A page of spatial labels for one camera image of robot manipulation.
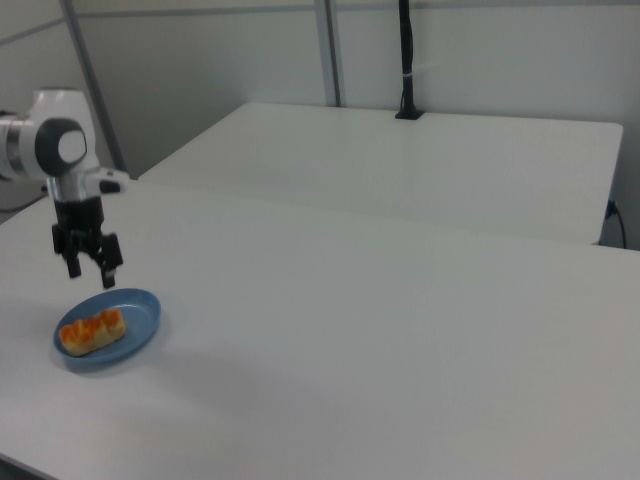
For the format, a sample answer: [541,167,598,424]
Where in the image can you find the black camera stand pole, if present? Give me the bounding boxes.
[394,0,426,122]

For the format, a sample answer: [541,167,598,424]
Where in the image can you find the grey partition corner post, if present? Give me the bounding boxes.
[58,0,128,182]

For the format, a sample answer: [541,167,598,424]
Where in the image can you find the white side table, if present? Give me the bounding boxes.
[136,101,625,246]

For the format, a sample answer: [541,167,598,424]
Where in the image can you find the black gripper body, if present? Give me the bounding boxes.
[51,195,109,262]

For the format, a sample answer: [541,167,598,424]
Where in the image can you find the black cable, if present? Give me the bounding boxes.
[606,199,628,250]

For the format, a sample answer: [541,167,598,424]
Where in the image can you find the blue round plate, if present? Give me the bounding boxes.
[52,286,163,375]

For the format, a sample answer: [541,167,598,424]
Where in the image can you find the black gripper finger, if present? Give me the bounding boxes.
[62,234,84,280]
[95,232,125,291]

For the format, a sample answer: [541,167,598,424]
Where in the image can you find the bread with orange topping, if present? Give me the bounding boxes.
[59,308,127,358]

